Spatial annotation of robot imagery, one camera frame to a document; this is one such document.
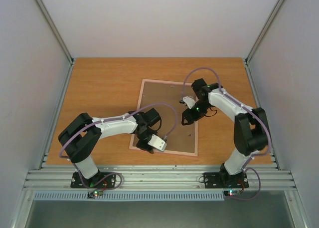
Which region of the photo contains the left controller board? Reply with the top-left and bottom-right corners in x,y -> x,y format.
87,190 -> 103,199

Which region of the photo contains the right controller board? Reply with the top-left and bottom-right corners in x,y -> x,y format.
224,190 -> 241,197

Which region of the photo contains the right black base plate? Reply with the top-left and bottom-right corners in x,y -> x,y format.
203,172 -> 249,189

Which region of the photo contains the left aluminium corner post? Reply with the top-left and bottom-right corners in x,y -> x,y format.
27,0 -> 75,64

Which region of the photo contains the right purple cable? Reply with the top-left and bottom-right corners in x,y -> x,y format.
179,67 -> 271,201

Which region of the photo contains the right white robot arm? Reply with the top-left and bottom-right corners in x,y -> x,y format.
180,78 -> 271,188

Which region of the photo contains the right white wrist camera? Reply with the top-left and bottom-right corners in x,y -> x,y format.
179,96 -> 196,109

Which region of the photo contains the grey slotted cable duct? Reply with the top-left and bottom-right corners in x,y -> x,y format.
33,191 -> 224,202

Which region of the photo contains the pink picture frame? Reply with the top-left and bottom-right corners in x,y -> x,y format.
129,78 -> 199,158

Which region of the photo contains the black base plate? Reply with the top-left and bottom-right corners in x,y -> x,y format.
70,172 -> 116,189
203,172 -> 249,189

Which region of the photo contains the aluminium rail base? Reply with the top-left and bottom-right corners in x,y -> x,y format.
23,164 -> 296,191

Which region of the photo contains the right aluminium corner post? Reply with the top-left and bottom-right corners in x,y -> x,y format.
244,0 -> 286,65

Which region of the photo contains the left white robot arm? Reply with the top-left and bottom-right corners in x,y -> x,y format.
58,108 -> 166,188

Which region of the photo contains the aluminium corner post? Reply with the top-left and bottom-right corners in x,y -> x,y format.
27,0 -> 75,64
244,0 -> 286,65

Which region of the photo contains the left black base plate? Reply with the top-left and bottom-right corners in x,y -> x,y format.
70,172 -> 116,189

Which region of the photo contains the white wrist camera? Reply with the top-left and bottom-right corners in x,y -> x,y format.
179,96 -> 196,109
148,134 -> 167,152

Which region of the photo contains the brown frame backing board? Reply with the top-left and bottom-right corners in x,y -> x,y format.
132,81 -> 196,154

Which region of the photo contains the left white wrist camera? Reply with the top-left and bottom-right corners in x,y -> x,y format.
148,134 -> 167,152

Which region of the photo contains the controller board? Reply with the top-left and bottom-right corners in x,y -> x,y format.
224,190 -> 241,197
87,190 -> 103,199

